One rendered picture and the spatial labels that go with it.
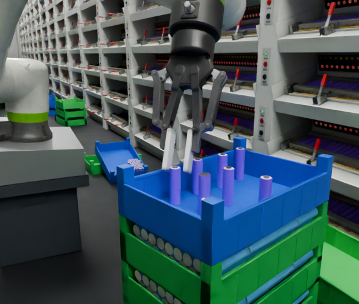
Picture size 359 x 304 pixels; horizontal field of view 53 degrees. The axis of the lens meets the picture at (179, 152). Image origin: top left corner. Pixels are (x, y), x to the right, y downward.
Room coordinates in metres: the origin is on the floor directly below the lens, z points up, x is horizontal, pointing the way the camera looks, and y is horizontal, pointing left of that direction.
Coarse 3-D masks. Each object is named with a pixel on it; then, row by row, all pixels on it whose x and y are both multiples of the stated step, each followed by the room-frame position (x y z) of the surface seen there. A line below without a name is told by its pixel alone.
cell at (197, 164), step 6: (192, 162) 0.60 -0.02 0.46; (198, 162) 0.59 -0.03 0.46; (192, 168) 0.60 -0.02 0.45; (198, 168) 0.59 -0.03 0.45; (192, 174) 0.60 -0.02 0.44; (198, 174) 0.59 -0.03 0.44; (192, 180) 0.60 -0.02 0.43; (198, 180) 0.59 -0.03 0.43; (192, 186) 0.60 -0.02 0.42; (198, 186) 0.59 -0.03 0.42; (192, 192) 0.60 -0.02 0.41; (198, 192) 0.59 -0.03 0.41
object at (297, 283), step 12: (312, 264) 0.55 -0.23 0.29; (132, 276) 0.51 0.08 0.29; (288, 276) 0.59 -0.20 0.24; (300, 276) 0.53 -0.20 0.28; (312, 276) 0.56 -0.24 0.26; (132, 288) 0.50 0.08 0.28; (144, 288) 0.48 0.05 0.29; (276, 288) 0.48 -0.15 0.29; (288, 288) 0.50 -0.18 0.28; (300, 288) 0.53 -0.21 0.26; (132, 300) 0.50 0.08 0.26; (144, 300) 0.48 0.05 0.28; (156, 300) 0.46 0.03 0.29; (264, 300) 0.46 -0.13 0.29; (276, 300) 0.48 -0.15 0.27; (288, 300) 0.51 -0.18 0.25
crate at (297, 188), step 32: (256, 160) 0.69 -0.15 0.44; (288, 160) 0.64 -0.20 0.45; (320, 160) 0.58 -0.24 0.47; (128, 192) 0.50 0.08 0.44; (160, 192) 0.58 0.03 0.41; (256, 192) 0.60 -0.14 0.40; (288, 192) 0.48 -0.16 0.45; (320, 192) 0.56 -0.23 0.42; (160, 224) 0.45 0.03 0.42; (192, 224) 0.40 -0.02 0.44; (224, 224) 0.39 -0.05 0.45; (256, 224) 0.44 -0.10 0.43; (224, 256) 0.39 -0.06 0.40
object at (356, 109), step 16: (320, 64) 1.29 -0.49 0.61; (336, 64) 1.23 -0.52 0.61; (352, 64) 1.18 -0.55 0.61; (288, 80) 1.27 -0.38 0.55; (304, 80) 1.31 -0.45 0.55; (320, 80) 1.25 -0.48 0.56; (336, 80) 1.20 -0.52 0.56; (352, 80) 1.15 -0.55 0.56; (288, 96) 1.24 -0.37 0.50; (304, 96) 1.18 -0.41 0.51; (320, 96) 1.09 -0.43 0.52; (336, 96) 1.09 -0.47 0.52; (352, 96) 1.05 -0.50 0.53; (288, 112) 1.19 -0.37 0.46; (304, 112) 1.13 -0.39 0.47; (320, 112) 1.07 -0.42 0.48; (336, 112) 1.02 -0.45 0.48; (352, 112) 0.97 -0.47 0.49
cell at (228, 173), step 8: (224, 168) 0.55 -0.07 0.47; (232, 168) 0.55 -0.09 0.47; (224, 176) 0.55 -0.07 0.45; (232, 176) 0.55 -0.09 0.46; (224, 184) 0.55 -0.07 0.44; (232, 184) 0.55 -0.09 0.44; (224, 192) 0.55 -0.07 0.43; (232, 192) 0.55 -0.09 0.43; (224, 200) 0.55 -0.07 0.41; (232, 200) 0.55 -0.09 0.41
